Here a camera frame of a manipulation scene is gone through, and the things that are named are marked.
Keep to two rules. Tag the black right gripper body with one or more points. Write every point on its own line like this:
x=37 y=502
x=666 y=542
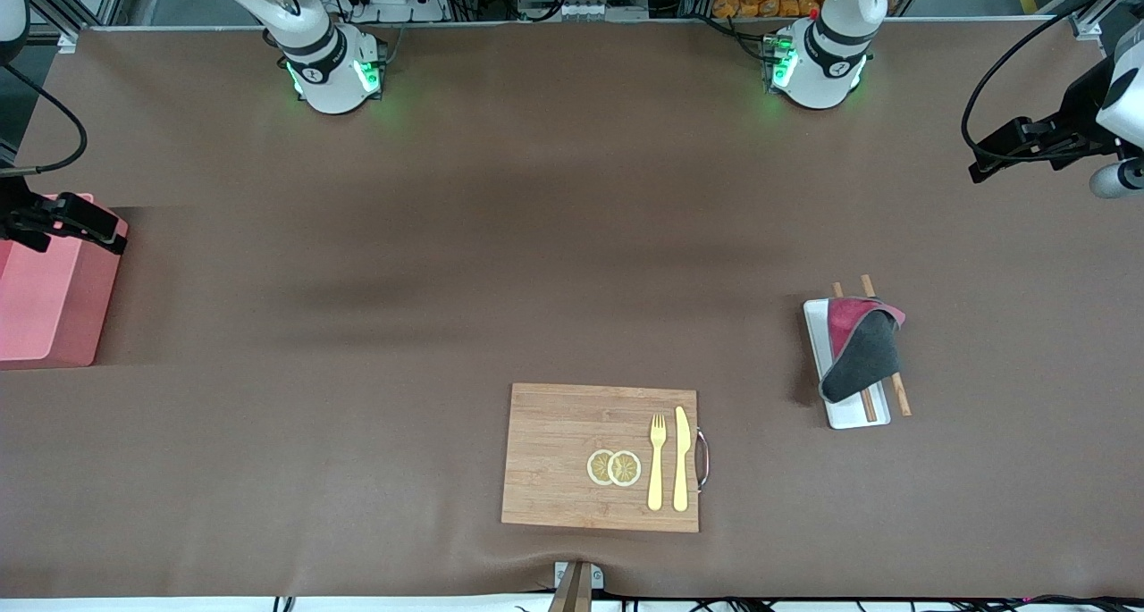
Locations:
x=20 y=214

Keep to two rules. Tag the grey and red cloth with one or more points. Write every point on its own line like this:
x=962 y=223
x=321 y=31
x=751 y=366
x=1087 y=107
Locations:
x=862 y=353

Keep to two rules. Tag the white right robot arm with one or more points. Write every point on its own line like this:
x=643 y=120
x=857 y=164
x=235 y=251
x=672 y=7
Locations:
x=331 y=76

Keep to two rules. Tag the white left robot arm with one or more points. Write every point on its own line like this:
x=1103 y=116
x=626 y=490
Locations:
x=818 y=67

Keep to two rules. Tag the pink plastic bin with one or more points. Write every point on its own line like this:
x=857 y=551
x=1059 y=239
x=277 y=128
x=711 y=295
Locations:
x=45 y=299

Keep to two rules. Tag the white rectangular tray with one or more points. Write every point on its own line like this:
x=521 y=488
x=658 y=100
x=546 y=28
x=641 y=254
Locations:
x=827 y=344

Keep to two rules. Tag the yellow plastic knife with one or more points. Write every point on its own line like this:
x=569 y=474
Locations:
x=681 y=460

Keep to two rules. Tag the white terminal block row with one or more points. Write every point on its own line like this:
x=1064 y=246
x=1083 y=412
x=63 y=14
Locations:
x=581 y=11

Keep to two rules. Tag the yellow plastic fork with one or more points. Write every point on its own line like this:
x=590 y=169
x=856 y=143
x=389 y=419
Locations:
x=656 y=478

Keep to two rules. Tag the lemon slice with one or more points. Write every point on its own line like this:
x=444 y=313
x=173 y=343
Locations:
x=597 y=467
x=626 y=469

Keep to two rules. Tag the aluminium frame profile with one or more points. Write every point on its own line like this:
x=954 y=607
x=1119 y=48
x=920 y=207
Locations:
x=1086 y=9
x=80 y=4

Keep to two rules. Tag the metal table edge bracket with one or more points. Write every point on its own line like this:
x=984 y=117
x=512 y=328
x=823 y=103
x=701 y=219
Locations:
x=597 y=576

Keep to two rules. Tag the brown angled post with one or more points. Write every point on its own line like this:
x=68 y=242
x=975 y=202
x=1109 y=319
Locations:
x=572 y=594

